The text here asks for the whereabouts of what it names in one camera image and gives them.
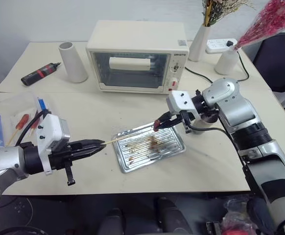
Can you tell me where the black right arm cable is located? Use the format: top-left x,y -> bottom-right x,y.
188,123 -> 250,172

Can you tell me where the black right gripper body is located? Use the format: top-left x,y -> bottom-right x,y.
175,110 -> 197,134

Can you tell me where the black and red electric screwdriver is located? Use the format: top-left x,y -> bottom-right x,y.
21,62 -> 62,86

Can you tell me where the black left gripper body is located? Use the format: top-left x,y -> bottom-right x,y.
48,141 -> 77,187

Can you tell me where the red handled screwdriver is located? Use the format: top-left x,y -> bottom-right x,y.
8,114 -> 31,145
29,110 -> 42,136

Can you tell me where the white tapered empty vase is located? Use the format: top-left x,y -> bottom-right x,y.
58,41 -> 89,83

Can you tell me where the pink dried flower bouquet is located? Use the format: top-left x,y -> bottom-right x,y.
234,0 -> 285,51

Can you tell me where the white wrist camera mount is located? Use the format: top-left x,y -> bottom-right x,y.
36,114 -> 71,176
166,90 -> 199,121

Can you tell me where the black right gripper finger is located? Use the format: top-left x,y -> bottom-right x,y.
157,117 -> 183,129
155,111 -> 179,123

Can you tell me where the short white vase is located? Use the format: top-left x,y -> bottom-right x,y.
214,47 -> 240,75

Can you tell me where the dried beige flower bunch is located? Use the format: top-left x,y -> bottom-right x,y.
200,0 -> 257,27

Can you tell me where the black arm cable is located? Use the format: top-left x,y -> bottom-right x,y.
15,109 -> 51,147
188,123 -> 250,172

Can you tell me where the thin wooden skewer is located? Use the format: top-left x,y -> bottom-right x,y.
100,126 -> 157,145

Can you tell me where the black oven power cable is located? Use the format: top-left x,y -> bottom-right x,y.
184,47 -> 251,84

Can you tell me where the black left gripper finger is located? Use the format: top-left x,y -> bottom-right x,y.
70,138 -> 106,149
71,143 -> 108,160

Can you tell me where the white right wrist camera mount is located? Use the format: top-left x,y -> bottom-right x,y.
166,90 -> 199,121

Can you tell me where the clear plastic box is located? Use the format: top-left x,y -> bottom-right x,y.
0,92 -> 58,148

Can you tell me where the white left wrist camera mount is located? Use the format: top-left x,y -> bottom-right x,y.
36,114 -> 71,176

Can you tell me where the blue plastic tool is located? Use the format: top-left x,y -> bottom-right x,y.
36,97 -> 47,111

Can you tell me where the ribbed metal baking tray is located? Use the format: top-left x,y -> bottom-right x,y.
110,122 -> 186,174

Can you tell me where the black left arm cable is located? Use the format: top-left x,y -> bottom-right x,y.
15,109 -> 51,147

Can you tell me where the tall white vase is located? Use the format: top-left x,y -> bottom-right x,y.
188,23 -> 211,62

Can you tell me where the black office chair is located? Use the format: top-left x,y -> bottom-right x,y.
252,32 -> 285,116

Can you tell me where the cream toaster oven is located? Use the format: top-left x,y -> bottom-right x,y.
85,20 -> 190,95

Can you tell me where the white power strip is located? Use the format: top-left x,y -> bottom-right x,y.
205,38 -> 238,54

